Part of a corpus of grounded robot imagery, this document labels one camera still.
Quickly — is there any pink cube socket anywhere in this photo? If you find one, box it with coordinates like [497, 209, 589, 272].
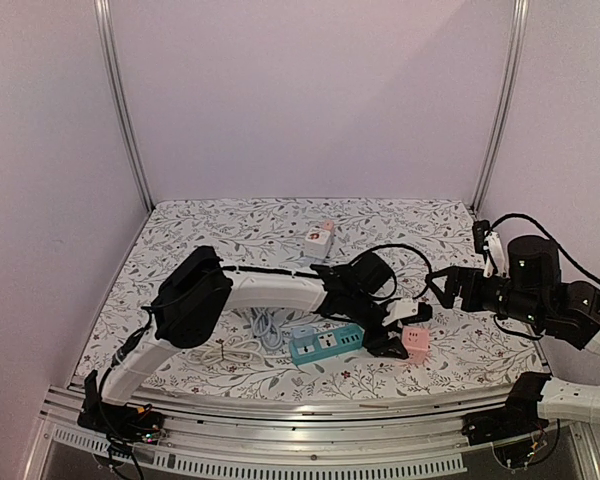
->
[401, 327, 430, 365]

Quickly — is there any teal power strip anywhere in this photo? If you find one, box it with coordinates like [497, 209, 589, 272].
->
[289, 324, 364, 366]

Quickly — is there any white cube socket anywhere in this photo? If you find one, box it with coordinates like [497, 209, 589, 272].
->
[302, 228, 334, 259]

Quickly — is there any small blue charger plug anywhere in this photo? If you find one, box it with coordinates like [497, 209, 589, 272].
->
[291, 325, 316, 346]

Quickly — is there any light blue power strip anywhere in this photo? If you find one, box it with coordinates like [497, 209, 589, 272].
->
[305, 256, 330, 265]

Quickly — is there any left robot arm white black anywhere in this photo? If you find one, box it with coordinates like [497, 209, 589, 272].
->
[78, 246, 408, 441]

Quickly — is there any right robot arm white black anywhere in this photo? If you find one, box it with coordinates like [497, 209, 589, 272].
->
[425, 235, 600, 445]

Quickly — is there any floral patterned table mat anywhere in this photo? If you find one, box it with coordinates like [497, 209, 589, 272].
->
[75, 198, 547, 404]

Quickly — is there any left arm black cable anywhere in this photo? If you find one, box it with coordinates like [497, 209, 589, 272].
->
[99, 243, 431, 396]

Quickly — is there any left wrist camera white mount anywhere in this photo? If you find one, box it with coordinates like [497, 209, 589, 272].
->
[382, 298, 433, 326]

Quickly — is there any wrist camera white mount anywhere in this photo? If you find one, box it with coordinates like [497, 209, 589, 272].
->
[472, 220, 508, 278]
[382, 298, 433, 326]

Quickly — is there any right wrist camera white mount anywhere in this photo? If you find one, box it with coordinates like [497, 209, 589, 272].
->
[472, 220, 508, 278]

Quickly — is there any light blue coiled power cord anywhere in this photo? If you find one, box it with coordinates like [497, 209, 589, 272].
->
[244, 307, 284, 355]

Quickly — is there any front aluminium rail base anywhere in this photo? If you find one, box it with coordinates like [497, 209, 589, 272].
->
[23, 384, 600, 479]

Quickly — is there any right aluminium frame post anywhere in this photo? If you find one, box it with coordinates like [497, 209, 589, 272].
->
[470, 0, 530, 215]

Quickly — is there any aluminium frame post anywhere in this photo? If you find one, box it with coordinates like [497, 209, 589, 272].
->
[94, 0, 155, 213]
[470, 0, 530, 215]

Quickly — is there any left aluminium frame post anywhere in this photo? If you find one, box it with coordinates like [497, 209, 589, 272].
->
[94, 0, 155, 213]

